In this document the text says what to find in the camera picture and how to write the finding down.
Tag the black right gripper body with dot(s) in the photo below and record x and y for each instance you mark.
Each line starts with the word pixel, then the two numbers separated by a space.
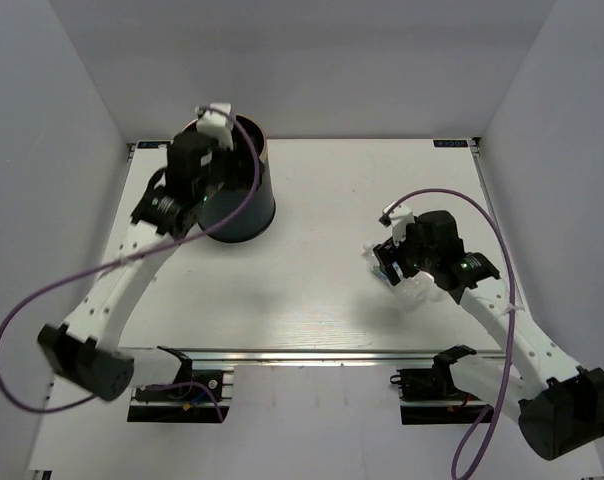
pixel 410 254

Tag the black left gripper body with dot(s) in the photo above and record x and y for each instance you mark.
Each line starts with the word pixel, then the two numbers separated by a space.
pixel 227 173

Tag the clear bottle green-blue label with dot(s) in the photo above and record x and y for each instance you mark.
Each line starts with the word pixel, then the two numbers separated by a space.
pixel 410 293

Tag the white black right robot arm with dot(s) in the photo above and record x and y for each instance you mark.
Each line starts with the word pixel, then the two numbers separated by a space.
pixel 557 404

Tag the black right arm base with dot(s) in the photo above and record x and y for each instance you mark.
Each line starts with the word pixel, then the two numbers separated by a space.
pixel 423 400

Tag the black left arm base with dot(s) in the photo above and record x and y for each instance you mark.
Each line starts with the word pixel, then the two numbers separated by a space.
pixel 206 400

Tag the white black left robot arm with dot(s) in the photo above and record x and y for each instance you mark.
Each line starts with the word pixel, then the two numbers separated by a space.
pixel 205 186

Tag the dark bin with gold rim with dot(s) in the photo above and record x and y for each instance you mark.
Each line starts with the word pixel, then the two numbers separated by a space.
pixel 260 211

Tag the wide clear plastic bottle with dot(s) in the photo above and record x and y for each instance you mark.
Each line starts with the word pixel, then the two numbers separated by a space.
pixel 428 290

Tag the blue logo sticker left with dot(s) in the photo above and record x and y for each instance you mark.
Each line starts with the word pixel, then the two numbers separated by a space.
pixel 153 144

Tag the blue logo sticker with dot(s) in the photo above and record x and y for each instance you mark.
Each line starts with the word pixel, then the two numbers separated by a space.
pixel 153 144
pixel 450 143

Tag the blue logo sticker right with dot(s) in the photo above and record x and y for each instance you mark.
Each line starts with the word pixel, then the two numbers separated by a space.
pixel 450 143

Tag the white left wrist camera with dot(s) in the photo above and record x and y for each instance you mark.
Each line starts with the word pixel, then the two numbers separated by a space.
pixel 216 122

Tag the aluminium right table rail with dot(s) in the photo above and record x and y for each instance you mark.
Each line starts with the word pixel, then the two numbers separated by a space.
pixel 518 307

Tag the aluminium table rail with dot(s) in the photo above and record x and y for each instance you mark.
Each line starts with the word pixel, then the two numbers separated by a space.
pixel 227 359
pixel 518 307

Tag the aluminium front table rail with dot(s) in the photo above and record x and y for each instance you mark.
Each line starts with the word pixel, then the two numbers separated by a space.
pixel 227 359

